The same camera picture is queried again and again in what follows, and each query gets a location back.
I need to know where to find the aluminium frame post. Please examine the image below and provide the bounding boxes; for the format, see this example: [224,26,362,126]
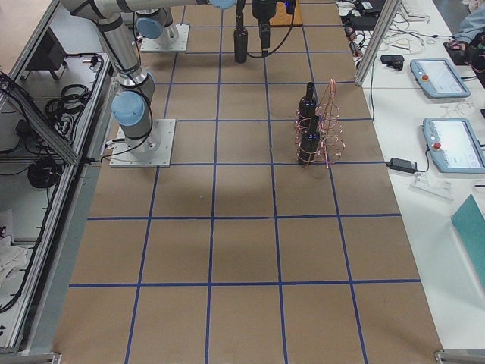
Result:
[355,0,401,86]

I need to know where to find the wooden tray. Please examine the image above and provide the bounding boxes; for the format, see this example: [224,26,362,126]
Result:
[270,1,303,27]

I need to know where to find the teach pendant near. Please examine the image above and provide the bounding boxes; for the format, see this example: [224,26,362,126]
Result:
[422,118,484,174]

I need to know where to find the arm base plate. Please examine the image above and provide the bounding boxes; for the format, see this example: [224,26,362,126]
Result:
[109,119,176,168]
[140,24,190,53]

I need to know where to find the teal folder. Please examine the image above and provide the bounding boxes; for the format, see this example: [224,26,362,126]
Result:
[452,195,485,269]

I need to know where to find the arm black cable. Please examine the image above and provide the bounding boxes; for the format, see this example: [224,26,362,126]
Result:
[246,3,297,59]

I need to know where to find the black power brick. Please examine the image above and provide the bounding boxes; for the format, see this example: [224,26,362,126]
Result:
[386,158,418,174]

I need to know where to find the teach pendant far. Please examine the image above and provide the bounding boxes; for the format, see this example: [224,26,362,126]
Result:
[410,58,471,99]

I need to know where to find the copper wire bottle basket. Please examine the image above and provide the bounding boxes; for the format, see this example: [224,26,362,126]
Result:
[294,79,346,168]

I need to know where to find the teach pendant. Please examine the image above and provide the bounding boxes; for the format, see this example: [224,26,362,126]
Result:
[422,118,484,174]
[410,58,471,99]

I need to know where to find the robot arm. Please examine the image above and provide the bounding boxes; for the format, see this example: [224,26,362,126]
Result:
[252,0,296,59]
[62,1,236,155]

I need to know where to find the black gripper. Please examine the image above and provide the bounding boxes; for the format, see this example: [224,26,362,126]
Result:
[236,0,277,57]

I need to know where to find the dark wine bottle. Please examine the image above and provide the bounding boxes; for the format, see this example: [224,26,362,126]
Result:
[233,27,248,64]
[296,82,317,128]
[297,115,320,165]

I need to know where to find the white cloth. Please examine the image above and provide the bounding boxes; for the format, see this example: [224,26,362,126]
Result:
[0,208,30,289]

